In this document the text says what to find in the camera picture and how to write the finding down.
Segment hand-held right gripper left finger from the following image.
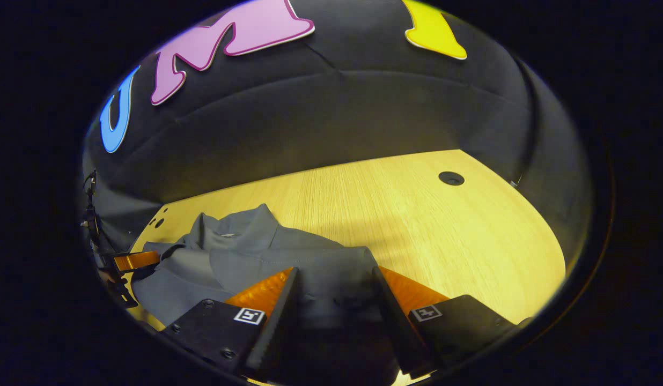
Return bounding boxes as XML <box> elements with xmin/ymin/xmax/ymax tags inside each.
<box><xmin>160</xmin><ymin>266</ymin><xmax>300</xmax><ymax>377</ymax></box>

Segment black backdrop cloth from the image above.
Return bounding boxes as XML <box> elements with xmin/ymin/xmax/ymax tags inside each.
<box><xmin>80</xmin><ymin>0</ymin><xmax>594</xmax><ymax>263</ymax></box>

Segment grey collared shirt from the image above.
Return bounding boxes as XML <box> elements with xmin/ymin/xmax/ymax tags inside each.
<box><xmin>131</xmin><ymin>203</ymin><xmax>392</xmax><ymax>344</ymax></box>

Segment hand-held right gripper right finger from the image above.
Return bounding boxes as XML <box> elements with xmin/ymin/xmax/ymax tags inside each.
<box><xmin>372</xmin><ymin>265</ymin><xmax>517</xmax><ymax>377</ymax></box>

